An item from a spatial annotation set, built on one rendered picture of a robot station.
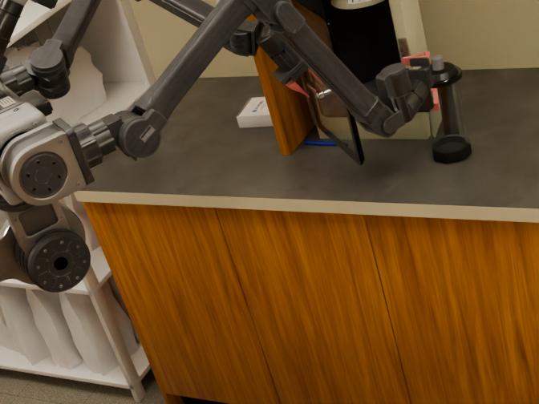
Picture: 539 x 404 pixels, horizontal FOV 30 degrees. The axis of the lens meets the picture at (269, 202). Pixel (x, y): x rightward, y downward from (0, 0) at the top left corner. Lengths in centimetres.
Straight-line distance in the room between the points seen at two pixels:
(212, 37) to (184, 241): 103
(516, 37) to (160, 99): 131
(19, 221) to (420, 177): 98
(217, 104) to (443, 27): 75
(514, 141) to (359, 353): 75
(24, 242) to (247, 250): 78
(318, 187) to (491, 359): 64
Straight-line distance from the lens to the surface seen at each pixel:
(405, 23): 256
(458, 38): 303
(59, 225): 227
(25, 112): 201
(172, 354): 329
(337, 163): 268
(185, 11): 251
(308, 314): 287
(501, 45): 300
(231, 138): 297
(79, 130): 194
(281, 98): 274
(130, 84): 364
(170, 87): 198
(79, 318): 354
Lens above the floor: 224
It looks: 30 degrees down
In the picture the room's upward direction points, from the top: 17 degrees counter-clockwise
